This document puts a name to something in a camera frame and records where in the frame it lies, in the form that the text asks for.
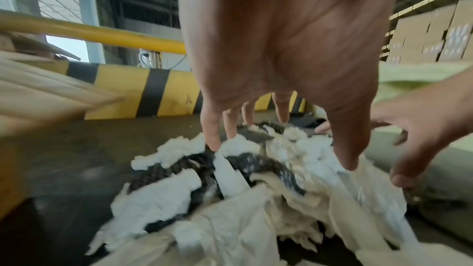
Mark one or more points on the person's right hand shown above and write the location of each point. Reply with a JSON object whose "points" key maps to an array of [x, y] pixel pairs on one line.
{"points": [[436, 118]]}

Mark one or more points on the person's left hand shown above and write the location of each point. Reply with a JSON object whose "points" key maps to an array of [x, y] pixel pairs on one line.
{"points": [[281, 31]]}

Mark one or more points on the black mesh netting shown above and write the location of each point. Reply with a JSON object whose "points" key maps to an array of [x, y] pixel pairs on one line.
{"points": [[255, 162]]}

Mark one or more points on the pile of white paper scraps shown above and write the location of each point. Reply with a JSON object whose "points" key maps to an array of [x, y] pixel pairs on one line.
{"points": [[155, 200]]}

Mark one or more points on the brown cardboard box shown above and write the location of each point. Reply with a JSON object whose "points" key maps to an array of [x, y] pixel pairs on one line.
{"points": [[44, 95]]}

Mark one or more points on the stack of cardboard cartons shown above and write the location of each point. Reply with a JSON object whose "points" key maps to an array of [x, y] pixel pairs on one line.
{"points": [[414, 34]]}

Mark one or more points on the green plastic bag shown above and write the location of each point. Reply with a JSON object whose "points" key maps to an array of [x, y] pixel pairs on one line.
{"points": [[406, 75]]}

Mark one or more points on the yellow metal railing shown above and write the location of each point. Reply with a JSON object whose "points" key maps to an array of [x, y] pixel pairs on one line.
{"points": [[111, 35]]}

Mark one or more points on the yellow black striped barrier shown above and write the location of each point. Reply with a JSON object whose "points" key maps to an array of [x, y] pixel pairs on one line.
{"points": [[118, 83]]}

